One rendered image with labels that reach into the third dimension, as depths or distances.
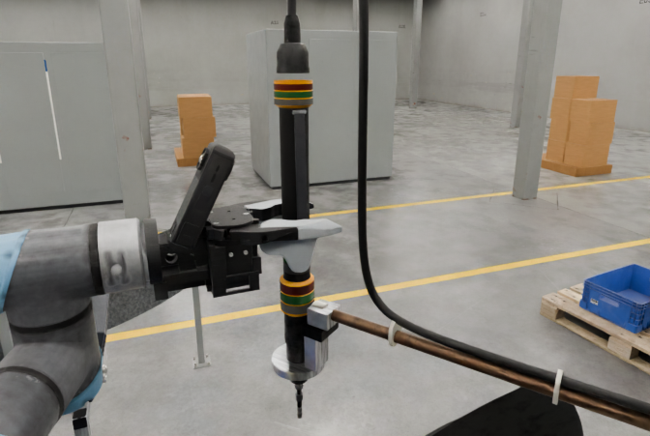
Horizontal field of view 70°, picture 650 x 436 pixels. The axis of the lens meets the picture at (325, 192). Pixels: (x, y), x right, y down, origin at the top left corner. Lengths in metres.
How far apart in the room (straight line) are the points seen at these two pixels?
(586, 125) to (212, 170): 8.32
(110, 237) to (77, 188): 6.23
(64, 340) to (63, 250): 0.09
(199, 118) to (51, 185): 2.95
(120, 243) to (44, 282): 0.07
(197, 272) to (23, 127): 6.20
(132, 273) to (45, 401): 0.13
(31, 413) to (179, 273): 0.17
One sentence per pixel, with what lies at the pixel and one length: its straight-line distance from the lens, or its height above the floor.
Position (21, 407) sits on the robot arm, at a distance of 0.49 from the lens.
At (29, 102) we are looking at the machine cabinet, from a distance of 6.64.
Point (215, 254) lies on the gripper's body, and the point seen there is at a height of 1.64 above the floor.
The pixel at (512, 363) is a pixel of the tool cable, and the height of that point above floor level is 1.56.
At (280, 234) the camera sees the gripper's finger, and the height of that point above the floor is 1.66.
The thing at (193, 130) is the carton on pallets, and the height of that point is 0.63.
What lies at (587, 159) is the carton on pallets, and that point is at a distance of 8.76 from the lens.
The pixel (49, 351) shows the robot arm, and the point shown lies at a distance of 0.53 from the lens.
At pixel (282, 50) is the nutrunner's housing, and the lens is 0.52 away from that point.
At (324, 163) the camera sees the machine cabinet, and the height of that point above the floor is 0.34.
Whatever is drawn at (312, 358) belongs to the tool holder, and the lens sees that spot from 0.61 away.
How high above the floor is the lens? 1.84
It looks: 16 degrees down
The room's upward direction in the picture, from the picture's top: straight up
